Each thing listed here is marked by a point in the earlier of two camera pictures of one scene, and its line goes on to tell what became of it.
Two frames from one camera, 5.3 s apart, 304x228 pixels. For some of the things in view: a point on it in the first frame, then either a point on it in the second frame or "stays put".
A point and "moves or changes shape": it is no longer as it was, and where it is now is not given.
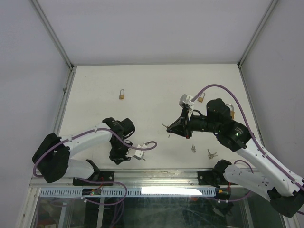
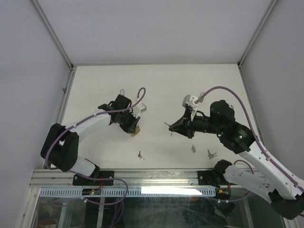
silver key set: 211,156 stays put
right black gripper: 182,127 stays put
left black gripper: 118,158 to 131,127
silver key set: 169,135 moves or changes shape
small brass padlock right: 200,99 stays put
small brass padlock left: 121,97 stays put
